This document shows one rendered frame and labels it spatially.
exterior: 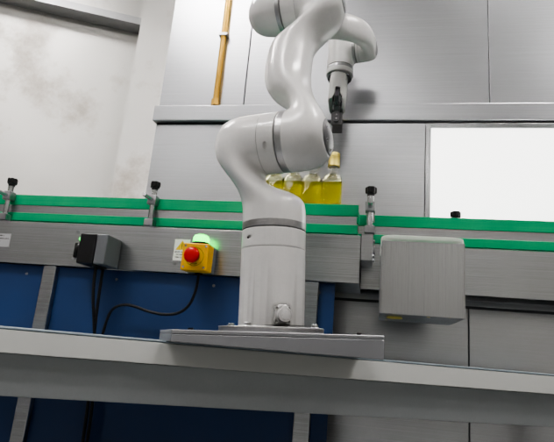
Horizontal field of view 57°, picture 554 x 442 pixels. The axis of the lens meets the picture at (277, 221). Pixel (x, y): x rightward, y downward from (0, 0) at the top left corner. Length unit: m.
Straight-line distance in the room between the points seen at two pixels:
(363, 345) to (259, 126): 0.44
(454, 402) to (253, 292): 0.42
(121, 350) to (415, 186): 1.10
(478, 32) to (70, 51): 3.25
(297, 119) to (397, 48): 0.98
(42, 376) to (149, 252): 0.64
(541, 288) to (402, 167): 0.54
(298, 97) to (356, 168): 0.70
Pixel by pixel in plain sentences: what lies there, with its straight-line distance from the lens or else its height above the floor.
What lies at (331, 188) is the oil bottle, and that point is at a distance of 1.47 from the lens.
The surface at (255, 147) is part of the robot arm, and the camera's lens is 0.96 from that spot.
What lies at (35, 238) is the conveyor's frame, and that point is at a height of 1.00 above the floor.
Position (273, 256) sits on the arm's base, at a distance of 0.89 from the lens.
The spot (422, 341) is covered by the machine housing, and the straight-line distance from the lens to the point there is 1.58.
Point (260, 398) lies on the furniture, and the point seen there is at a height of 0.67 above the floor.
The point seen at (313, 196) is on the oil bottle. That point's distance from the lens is 1.47.
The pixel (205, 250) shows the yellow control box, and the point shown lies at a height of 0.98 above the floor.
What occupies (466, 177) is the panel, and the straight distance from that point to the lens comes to 1.67.
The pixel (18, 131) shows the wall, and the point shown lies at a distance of 4.19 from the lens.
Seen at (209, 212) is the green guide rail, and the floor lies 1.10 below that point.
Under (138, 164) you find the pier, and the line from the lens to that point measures 3.76.
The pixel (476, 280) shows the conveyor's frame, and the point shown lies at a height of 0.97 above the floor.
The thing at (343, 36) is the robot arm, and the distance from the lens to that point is 1.56.
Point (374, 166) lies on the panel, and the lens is 1.65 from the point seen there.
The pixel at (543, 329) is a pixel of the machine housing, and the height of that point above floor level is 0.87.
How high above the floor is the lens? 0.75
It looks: 14 degrees up
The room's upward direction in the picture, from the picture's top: 5 degrees clockwise
